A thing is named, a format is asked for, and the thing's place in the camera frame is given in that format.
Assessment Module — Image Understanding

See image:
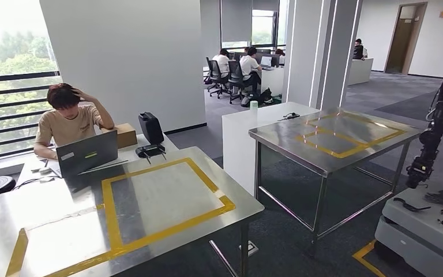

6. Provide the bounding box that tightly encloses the floor socket plate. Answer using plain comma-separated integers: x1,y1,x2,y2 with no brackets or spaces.
238,240,260,257

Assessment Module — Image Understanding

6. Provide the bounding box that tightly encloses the white table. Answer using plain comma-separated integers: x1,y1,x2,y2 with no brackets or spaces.
14,133,181,185
221,102,321,196

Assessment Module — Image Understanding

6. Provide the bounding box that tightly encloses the steel workbench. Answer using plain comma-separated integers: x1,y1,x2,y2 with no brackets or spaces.
0,145,265,277

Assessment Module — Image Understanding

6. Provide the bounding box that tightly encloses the grey wheeled robot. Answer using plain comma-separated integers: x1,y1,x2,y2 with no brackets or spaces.
374,9,443,277

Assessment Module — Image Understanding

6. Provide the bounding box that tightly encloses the computer monitor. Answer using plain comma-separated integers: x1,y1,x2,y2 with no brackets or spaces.
254,53,281,70

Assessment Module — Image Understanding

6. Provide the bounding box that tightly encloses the white desk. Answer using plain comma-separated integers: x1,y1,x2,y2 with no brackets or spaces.
347,57,374,87

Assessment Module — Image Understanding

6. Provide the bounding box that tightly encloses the black cable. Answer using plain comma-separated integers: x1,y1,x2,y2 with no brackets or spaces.
12,175,60,191

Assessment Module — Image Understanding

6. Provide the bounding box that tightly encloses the black window railing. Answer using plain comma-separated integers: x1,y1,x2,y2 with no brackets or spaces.
0,70,62,166

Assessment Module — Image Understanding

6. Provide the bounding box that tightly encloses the yellow tape frame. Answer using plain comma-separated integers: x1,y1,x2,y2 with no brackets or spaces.
295,111,407,160

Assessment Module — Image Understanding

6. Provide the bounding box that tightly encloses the steel table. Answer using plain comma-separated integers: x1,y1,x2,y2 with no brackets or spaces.
248,107,423,257

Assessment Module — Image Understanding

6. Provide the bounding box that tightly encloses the grey laptop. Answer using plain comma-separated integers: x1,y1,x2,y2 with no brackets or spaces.
47,129,130,179

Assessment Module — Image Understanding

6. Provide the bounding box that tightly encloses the black headset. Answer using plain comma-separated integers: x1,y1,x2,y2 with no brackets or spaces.
277,111,302,122

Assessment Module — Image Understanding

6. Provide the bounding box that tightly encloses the yellow floor tape square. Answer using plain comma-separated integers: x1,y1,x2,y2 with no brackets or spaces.
351,239,387,277

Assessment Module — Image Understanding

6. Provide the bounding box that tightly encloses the black office chair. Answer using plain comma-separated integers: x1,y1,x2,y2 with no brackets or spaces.
227,59,256,105
205,57,232,100

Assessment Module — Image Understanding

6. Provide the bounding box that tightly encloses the black backpack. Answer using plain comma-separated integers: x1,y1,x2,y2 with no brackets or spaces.
240,87,275,108

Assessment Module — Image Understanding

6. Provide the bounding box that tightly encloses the black hard case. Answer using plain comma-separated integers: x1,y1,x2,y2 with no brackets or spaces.
137,111,166,145

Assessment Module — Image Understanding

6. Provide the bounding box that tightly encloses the cardboard box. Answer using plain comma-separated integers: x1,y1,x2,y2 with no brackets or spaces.
100,122,138,149

